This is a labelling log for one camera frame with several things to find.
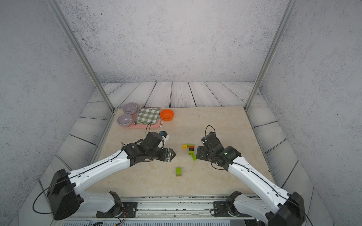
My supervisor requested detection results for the right aluminium frame post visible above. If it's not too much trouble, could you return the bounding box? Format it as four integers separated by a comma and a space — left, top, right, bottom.
244, 0, 298, 112

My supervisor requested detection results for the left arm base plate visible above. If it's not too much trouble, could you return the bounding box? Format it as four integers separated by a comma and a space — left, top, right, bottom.
96, 202, 138, 218

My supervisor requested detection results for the aluminium frame post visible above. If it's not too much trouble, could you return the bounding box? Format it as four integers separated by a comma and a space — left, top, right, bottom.
244, 0, 298, 112
46, 0, 115, 113

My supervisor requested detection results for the green checkered cloth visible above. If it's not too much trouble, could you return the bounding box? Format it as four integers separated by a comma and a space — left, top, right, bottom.
136, 108, 161, 125

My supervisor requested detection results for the pink tray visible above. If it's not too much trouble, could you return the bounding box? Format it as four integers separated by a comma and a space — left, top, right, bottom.
127, 108, 163, 129

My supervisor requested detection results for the lavender bowl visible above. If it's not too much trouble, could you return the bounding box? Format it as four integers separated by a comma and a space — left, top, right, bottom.
122, 102, 138, 115
117, 114, 133, 128

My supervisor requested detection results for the front lavender bowl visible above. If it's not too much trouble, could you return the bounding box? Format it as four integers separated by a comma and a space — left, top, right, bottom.
117, 114, 133, 128

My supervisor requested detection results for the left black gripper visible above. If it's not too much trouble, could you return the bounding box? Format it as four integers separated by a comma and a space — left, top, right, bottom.
146, 147, 178, 162

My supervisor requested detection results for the orange bowl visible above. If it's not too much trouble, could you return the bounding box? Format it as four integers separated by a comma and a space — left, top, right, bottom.
160, 109, 174, 121

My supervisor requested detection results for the dark green lego brick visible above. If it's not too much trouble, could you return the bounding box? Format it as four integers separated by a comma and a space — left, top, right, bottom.
176, 167, 182, 175

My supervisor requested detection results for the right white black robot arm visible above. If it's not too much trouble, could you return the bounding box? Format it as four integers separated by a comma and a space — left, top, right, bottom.
197, 132, 310, 226

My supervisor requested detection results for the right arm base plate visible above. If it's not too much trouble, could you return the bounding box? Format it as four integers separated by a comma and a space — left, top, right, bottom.
210, 201, 235, 217

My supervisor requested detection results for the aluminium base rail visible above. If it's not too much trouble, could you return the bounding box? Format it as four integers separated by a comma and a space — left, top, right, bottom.
55, 195, 259, 226

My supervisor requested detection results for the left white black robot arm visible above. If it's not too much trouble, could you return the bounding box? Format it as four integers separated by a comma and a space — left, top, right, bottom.
42, 131, 176, 220

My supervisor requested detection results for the left aluminium frame post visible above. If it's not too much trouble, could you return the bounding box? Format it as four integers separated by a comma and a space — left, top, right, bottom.
46, 0, 115, 113

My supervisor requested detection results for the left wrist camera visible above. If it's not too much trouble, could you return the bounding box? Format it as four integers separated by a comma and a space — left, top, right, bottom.
158, 131, 170, 148

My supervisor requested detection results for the rear lavender bowl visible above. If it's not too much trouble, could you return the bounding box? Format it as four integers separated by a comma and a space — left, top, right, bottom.
122, 102, 138, 115

